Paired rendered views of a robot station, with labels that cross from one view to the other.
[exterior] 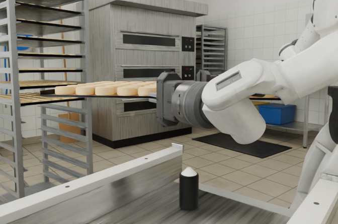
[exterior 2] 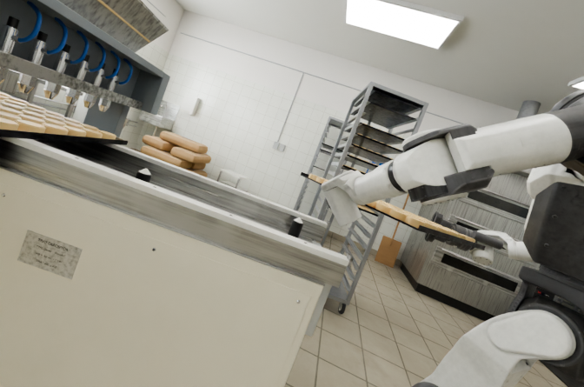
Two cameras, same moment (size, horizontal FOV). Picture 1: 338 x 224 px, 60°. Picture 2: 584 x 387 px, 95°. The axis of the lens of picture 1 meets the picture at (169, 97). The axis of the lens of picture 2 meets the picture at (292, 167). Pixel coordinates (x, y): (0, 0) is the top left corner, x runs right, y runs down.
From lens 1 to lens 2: 0.56 m
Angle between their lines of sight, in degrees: 49
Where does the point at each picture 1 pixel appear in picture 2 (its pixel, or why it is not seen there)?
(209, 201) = not seen: hidden behind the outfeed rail
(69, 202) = (245, 199)
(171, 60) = not seen: hidden behind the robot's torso
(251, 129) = (340, 214)
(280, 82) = (348, 183)
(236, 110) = (330, 196)
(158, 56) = (510, 225)
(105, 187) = (264, 206)
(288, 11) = not seen: outside the picture
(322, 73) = (368, 183)
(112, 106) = (430, 250)
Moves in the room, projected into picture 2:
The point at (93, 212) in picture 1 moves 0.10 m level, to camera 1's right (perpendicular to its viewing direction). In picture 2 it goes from (254, 213) to (271, 227)
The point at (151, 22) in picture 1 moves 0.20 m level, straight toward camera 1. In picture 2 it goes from (514, 188) to (513, 184)
